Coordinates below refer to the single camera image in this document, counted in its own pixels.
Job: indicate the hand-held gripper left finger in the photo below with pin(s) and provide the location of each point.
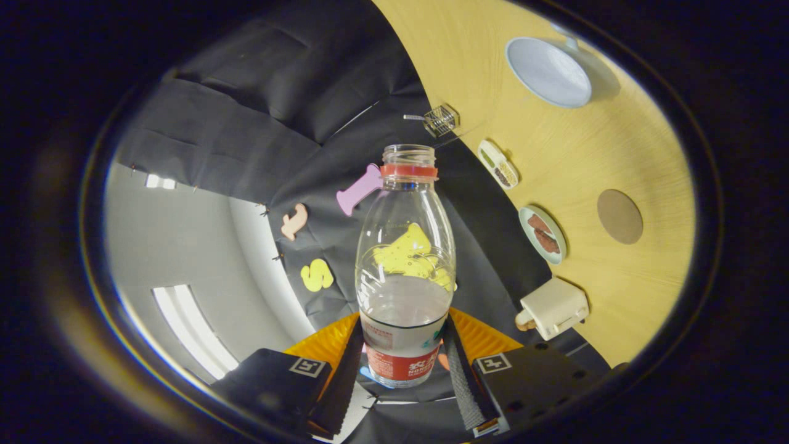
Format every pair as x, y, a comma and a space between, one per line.
342, 385

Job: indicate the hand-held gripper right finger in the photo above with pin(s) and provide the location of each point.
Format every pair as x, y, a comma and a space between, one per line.
459, 376

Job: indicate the clear plastic juice bottle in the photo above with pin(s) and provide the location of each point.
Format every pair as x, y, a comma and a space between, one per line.
404, 203

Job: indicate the round brown coaster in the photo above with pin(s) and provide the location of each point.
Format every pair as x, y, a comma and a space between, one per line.
619, 216

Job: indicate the pale blue cup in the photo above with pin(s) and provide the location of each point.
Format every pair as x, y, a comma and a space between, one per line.
548, 74

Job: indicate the toast bread slice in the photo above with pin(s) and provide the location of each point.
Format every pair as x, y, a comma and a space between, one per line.
523, 320

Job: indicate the white toaster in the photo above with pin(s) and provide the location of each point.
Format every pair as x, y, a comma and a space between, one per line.
555, 308

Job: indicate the pale green plate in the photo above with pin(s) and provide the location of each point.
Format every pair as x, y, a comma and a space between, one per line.
527, 237

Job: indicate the large ceiling light panel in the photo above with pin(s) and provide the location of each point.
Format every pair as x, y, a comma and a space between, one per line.
194, 333

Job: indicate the brown meat piece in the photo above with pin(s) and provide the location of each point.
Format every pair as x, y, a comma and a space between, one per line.
539, 222
547, 242

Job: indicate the small white divided dish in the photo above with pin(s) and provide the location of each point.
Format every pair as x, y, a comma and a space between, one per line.
498, 165

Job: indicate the wooden table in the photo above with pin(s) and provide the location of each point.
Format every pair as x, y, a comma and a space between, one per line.
585, 154

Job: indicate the metal spoon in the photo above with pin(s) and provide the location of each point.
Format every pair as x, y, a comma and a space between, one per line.
414, 116

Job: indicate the small ceiling light panel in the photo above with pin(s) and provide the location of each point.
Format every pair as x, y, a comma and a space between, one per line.
160, 181

